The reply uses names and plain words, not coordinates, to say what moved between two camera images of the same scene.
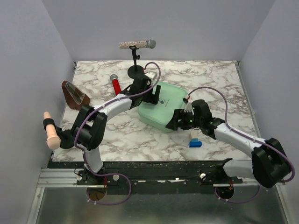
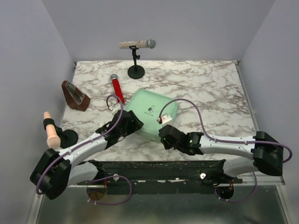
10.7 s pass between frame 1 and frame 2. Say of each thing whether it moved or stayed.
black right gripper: moved
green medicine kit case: moved
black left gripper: moved
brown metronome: stayed
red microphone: stayed
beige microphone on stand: stayed
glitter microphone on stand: stayed
